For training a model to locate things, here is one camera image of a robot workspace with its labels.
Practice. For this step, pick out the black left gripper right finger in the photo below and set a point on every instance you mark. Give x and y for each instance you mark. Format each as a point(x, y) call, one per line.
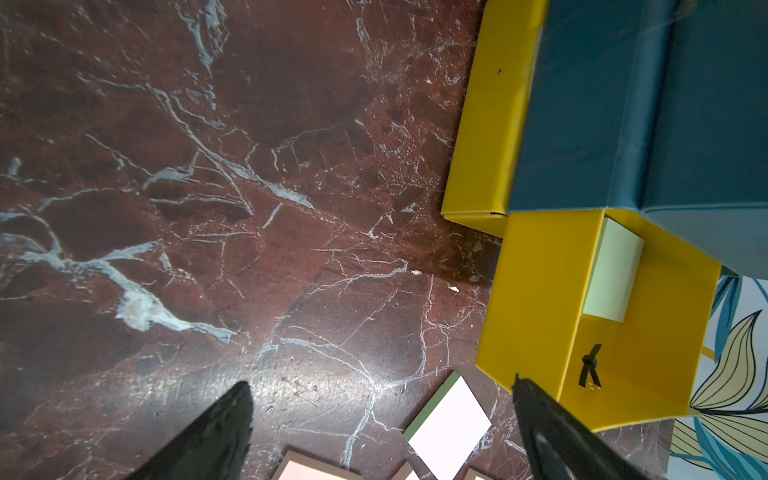
point(558, 446)

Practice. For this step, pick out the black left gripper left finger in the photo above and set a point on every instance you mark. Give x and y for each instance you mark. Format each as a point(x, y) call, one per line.
point(214, 446)

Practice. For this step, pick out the green sticky note pad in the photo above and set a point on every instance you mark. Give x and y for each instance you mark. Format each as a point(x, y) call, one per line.
point(448, 428)
point(614, 272)

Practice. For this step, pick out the yellow drawer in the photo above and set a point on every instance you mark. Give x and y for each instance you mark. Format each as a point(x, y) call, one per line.
point(535, 328)
point(493, 115)

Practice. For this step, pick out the teal top drawer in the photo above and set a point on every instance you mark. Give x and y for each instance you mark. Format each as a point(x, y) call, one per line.
point(714, 234)

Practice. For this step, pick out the pink sticky note pad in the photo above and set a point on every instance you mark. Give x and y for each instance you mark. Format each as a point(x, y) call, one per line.
point(405, 472)
point(473, 474)
point(296, 466)

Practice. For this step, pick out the yellow bottom drawer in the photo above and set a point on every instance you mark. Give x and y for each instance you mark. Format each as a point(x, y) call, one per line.
point(493, 115)

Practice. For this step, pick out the teal drawer cabinet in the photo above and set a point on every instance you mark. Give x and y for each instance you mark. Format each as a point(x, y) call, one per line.
point(647, 106)

